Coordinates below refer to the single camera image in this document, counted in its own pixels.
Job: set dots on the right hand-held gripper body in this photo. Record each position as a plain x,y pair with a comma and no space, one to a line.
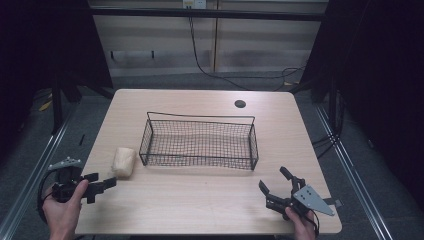
305,200

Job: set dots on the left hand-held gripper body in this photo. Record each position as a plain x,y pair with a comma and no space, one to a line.
66,191

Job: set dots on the beige bread roll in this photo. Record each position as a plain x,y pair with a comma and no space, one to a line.
123,162

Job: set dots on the person's left hand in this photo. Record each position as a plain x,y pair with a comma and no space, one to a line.
63,215

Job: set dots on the person's right hand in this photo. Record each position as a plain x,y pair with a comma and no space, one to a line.
302,226

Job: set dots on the black metal stand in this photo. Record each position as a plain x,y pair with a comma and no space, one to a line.
57,103

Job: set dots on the dark round table grommet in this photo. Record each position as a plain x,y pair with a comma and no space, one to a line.
240,103

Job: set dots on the yellow floor tape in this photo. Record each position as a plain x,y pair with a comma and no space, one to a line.
45,106

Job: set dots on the dark curtain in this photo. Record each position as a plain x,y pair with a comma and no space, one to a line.
376,83
46,43

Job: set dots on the black horizontal metal bar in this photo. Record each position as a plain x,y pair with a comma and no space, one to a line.
206,14

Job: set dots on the metal floor rail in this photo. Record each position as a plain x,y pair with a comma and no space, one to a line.
353,173
30,180

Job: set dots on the white wall socket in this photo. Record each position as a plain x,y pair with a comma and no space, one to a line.
194,3

